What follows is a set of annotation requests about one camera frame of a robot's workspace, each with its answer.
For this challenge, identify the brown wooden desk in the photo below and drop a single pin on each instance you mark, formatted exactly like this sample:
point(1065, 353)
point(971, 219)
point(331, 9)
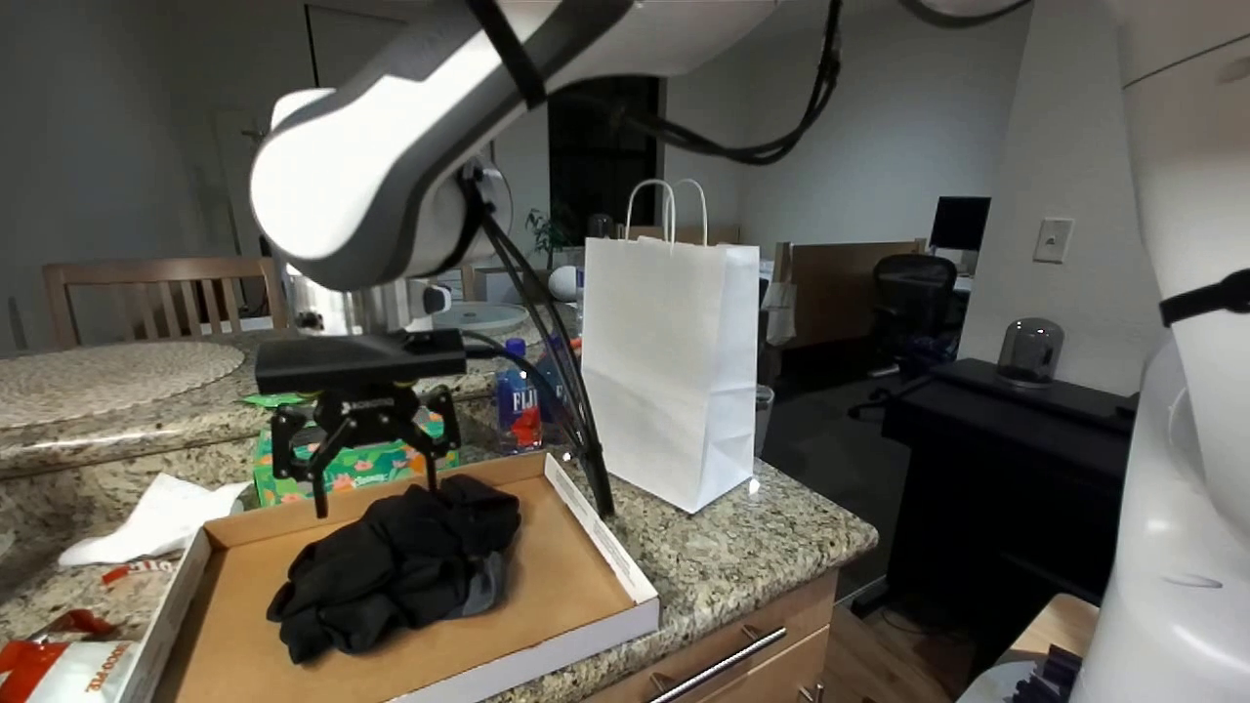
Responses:
point(834, 295)

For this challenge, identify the wooden counter cabinet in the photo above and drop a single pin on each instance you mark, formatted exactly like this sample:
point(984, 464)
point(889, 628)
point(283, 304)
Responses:
point(808, 607)

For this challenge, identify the white paper bag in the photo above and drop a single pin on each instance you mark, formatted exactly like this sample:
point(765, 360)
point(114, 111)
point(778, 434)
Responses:
point(666, 364)

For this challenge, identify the small green plant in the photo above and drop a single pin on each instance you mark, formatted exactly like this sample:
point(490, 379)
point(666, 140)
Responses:
point(553, 237)

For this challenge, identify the red white snack package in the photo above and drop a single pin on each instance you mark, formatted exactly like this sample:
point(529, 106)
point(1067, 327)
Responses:
point(54, 667)

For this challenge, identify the dark computer monitor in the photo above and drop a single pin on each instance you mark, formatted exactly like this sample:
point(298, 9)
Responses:
point(959, 226)

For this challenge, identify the white paper napkin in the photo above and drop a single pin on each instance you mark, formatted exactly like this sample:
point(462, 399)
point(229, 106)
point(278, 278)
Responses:
point(160, 522)

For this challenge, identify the grey round jar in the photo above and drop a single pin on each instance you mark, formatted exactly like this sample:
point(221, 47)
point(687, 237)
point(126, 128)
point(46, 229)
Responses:
point(1032, 351)

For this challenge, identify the round woven placemat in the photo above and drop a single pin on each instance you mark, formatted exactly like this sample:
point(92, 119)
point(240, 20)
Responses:
point(102, 375)

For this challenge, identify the white light switch plate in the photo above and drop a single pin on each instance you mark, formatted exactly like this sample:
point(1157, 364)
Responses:
point(1053, 240)

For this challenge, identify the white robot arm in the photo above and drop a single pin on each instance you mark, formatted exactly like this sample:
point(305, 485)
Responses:
point(354, 168)

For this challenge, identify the dark window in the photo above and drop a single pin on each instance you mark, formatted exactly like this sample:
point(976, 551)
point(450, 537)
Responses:
point(606, 157)

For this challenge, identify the flat cardboard box white rim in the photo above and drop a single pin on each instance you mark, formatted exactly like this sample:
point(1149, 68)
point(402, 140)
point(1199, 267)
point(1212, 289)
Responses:
point(559, 586)

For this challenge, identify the black office chair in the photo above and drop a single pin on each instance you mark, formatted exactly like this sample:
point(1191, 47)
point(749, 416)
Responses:
point(920, 295)

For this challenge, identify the brown cardboard floor box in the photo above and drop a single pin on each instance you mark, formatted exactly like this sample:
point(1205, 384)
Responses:
point(1055, 628)

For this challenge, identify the wooden chair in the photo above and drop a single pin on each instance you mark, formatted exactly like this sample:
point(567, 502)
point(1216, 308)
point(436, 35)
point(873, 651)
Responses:
point(160, 270)

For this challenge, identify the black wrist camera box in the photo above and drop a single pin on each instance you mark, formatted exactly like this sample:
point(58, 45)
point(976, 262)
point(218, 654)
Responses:
point(354, 360)

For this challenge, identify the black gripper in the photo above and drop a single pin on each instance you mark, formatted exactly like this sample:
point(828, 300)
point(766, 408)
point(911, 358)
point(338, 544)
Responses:
point(374, 408)

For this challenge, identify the black piano cabinet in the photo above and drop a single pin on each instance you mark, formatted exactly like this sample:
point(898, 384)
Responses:
point(1002, 494)

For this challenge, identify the black sock grey heel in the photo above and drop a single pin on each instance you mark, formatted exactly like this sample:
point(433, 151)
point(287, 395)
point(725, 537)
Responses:
point(326, 628)

